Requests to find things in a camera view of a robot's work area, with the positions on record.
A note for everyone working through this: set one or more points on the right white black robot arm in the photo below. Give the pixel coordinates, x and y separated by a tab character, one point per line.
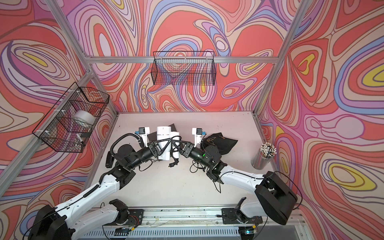
275	197

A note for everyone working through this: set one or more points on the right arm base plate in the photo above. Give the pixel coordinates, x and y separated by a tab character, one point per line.
235	216

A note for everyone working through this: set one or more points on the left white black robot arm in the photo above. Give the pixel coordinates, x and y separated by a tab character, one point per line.
74	218

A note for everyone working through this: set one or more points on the silver tape roll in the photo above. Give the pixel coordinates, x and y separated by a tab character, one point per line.
84	118

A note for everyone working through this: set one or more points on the back black wire basket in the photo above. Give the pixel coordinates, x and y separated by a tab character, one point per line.
184	68

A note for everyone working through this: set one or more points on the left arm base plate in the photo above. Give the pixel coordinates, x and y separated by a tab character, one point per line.
132	217

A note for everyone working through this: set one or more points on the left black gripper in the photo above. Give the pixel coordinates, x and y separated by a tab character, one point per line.
154	152

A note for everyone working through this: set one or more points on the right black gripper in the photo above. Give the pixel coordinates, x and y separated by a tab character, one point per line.
187	149

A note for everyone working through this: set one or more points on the metal cup of pencils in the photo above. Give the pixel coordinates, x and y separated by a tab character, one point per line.
265	154

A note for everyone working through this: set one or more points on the black wire basket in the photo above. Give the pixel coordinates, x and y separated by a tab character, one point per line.
59	131
184	68

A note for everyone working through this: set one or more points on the left black wire basket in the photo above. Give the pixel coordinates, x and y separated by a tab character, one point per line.
59	131

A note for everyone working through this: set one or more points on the grey hair dryer pouch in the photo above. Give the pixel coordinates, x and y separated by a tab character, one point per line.
153	136

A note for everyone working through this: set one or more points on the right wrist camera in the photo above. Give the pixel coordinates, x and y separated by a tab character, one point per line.
199	134

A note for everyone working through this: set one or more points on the white hair dryer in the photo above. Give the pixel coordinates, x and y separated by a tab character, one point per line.
168	148

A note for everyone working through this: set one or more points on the black hair dryer pouch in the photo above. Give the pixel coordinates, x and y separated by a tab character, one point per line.
224	145

